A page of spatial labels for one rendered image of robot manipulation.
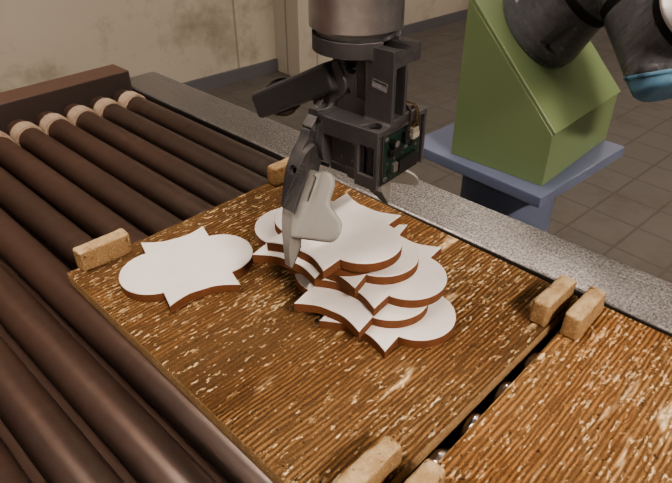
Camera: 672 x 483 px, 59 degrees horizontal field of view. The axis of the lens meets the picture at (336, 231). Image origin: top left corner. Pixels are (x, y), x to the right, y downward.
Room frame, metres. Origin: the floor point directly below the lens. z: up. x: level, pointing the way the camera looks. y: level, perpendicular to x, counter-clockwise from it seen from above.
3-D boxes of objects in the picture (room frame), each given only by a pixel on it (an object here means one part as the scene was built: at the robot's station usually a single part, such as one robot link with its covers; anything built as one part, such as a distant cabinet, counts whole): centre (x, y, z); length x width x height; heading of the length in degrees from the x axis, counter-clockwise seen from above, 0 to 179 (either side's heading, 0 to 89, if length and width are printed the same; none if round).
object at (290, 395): (0.49, 0.02, 0.93); 0.41 x 0.35 x 0.02; 45
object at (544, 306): (0.45, -0.21, 0.95); 0.06 x 0.02 x 0.03; 135
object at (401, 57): (0.48, -0.02, 1.14); 0.09 x 0.08 x 0.12; 50
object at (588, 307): (0.43, -0.24, 0.95); 0.06 x 0.02 x 0.03; 136
